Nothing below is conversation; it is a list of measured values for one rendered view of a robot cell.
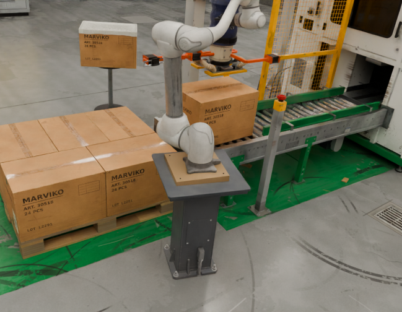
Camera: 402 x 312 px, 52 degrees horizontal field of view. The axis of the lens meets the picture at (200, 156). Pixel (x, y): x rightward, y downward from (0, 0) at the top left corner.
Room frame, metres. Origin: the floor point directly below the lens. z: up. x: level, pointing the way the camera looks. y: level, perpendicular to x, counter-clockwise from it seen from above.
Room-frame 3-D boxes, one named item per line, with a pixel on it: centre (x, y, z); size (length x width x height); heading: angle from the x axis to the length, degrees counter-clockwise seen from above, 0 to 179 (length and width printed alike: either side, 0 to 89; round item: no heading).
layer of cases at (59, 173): (2.77, 0.93, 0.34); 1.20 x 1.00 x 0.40; 126
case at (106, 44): (4.55, 1.14, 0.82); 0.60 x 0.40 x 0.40; 101
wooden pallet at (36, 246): (2.77, 0.93, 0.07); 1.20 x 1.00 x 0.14; 126
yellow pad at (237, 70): (3.06, -0.13, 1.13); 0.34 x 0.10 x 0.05; 127
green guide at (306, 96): (4.04, -0.86, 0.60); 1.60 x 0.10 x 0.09; 126
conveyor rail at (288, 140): (3.35, -0.92, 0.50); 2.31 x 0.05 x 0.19; 126
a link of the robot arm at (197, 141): (2.17, 0.02, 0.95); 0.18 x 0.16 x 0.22; 56
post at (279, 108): (2.86, -0.55, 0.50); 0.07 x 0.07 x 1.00; 36
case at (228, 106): (3.13, -0.06, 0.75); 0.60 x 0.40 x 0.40; 130
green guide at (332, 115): (3.61, -1.18, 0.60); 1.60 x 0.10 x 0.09; 126
